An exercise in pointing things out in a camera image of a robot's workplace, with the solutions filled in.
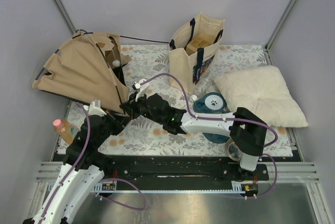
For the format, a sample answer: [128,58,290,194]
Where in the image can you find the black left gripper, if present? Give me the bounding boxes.
[95,109,132,147]

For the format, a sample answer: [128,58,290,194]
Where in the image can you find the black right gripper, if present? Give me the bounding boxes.
[120,89,165,125]

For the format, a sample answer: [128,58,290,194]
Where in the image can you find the beige fabric pet tent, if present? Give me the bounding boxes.
[32,32,124,109]

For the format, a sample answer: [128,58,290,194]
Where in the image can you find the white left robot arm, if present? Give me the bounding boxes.
[24,112,130,223]

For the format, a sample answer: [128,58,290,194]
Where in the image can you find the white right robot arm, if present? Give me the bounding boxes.
[120,94,267,181]

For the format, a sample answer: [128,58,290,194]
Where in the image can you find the teal double pet bowl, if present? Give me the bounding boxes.
[193,92,229,144]

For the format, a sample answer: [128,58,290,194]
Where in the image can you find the steel pet bowl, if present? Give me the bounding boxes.
[225,139,241,162]

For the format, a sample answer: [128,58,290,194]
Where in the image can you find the floral patterned mat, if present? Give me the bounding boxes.
[56,43,294,156]

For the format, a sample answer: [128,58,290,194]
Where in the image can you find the pink cap juice bottle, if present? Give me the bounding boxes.
[53,119,79,144]

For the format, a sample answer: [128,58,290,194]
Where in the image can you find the white pompom toy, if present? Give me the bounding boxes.
[112,60,121,68]

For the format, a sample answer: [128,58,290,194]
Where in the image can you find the cream canvas tote bag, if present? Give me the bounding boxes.
[169,13,225,94]

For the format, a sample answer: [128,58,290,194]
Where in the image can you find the brown cardboard box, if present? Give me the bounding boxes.
[185,32,215,55]

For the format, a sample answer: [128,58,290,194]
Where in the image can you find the cream fluffy pillow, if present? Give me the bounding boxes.
[214,65,308,128]

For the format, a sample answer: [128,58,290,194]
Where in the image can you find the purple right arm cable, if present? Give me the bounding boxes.
[133,73,278,201]

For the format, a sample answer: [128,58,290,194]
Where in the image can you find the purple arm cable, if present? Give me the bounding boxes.
[36,103,147,224]
[133,73,278,201]

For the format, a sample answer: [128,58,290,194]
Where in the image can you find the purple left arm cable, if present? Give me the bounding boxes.
[36,103,147,224]

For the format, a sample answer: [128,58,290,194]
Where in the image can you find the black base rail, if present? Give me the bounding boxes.
[104,155,269,185]

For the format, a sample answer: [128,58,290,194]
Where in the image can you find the white slotted cable duct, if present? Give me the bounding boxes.
[91,180,243,193]

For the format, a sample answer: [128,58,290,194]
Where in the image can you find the aluminium frame rail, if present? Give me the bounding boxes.
[36,162,320,183]

